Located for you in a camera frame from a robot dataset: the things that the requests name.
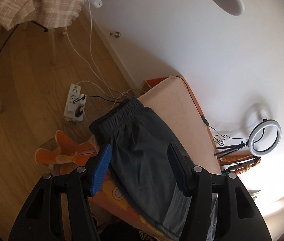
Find metal door stopper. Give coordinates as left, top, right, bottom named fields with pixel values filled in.
left=110, top=32, right=121, bottom=38

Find white power strip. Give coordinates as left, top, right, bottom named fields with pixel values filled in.
left=64, top=83, right=87, bottom=123

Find orange patterned bedsheet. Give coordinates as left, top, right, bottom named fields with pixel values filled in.
left=34, top=75, right=213, bottom=241

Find plaid beige cloth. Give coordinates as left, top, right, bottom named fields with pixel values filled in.
left=0, top=0, right=87, bottom=30

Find white ring light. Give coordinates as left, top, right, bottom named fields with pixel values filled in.
left=247, top=119, right=282, bottom=157

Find white green patterned pillow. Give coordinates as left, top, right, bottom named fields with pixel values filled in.
left=249, top=189, right=262, bottom=202

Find black mini tripod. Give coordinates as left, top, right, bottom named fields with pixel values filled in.
left=214, top=141, right=247, bottom=159

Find black pants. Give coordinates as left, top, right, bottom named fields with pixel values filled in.
left=89, top=96, right=219, bottom=241

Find ring light black cable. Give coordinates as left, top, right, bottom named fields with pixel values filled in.
left=174, top=75, right=250, bottom=146

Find white lamp cable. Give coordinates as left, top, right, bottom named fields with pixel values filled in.
left=65, top=0, right=145, bottom=106

